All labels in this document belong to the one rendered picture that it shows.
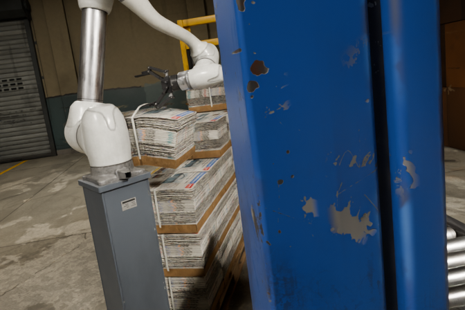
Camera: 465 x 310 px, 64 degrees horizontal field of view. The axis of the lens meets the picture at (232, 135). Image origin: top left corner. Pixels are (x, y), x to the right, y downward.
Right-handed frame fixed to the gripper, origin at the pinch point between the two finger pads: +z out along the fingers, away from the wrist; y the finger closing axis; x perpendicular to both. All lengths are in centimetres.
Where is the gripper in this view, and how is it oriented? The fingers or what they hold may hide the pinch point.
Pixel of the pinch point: (141, 90)
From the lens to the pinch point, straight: 185.5
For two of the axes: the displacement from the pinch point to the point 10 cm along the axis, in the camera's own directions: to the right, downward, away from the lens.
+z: -9.6, 1.6, 2.4
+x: 2.2, -1.7, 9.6
